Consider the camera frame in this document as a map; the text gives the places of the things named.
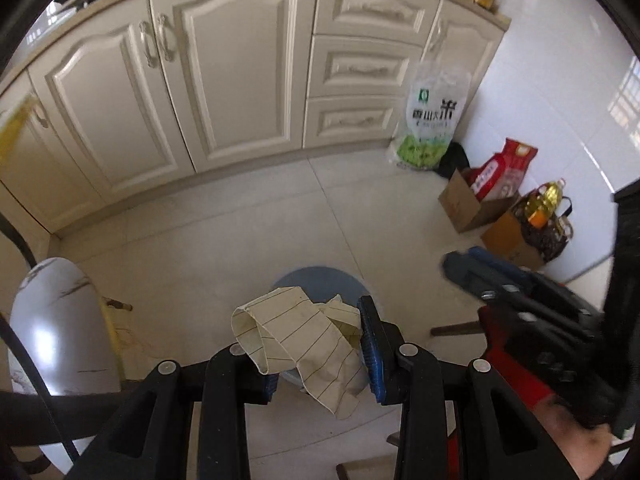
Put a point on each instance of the cream cabinet drawer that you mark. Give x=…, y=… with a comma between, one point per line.
x=380, y=5
x=365, y=65
x=350, y=120

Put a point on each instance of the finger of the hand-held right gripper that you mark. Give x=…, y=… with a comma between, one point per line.
x=457, y=270
x=540, y=285

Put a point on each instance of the person's right hand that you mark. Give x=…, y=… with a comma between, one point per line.
x=575, y=440

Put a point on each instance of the open cardboard box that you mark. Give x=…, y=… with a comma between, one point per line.
x=465, y=205

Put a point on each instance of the yellow cooking oil bottle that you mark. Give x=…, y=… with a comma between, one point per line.
x=545, y=202

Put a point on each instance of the dark patterned carry bag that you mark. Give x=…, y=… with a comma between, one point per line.
x=545, y=242

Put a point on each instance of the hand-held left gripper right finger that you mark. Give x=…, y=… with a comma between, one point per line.
x=372, y=360

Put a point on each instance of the white and green rice bag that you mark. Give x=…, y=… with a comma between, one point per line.
x=430, y=110

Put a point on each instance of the cream kitchen cabinet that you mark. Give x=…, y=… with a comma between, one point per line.
x=240, y=60

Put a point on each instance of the red and white rice bag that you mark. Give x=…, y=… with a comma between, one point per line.
x=505, y=170

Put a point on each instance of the small cardboard box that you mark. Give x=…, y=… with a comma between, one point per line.
x=505, y=235

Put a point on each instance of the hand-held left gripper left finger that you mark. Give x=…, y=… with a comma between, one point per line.
x=230, y=380

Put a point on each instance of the black plastic bag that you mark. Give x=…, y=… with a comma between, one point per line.
x=452, y=160

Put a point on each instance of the cream striped cloth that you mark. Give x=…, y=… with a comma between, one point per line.
x=300, y=330

